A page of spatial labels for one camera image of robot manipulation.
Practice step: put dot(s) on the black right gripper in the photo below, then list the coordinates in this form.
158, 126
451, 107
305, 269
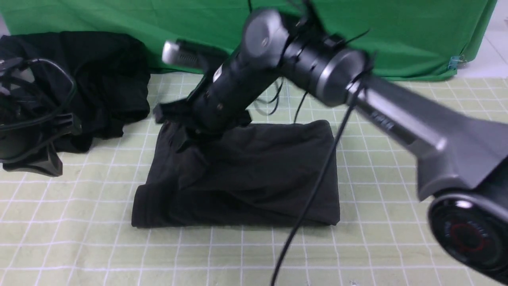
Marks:
207, 114

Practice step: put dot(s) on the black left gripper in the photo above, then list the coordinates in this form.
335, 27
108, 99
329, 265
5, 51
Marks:
31, 149

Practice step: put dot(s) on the dark gray long-sleeved shirt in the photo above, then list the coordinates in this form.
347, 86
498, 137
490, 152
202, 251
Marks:
258, 175

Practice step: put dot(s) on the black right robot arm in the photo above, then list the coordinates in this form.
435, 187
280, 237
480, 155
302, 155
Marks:
461, 161

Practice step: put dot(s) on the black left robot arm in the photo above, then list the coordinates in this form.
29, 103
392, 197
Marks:
31, 121

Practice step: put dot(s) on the light green checkered tablecloth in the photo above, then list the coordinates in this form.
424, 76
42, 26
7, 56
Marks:
75, 230

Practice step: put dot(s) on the pile of black clothes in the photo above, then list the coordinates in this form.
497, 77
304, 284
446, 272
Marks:
111, 72

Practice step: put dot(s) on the green backdrop cloth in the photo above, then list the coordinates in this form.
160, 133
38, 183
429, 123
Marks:
413, 39

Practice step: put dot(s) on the teal binder clip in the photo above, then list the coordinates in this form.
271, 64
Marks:
457, 62

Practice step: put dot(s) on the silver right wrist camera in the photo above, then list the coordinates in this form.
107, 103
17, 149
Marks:
188, 54

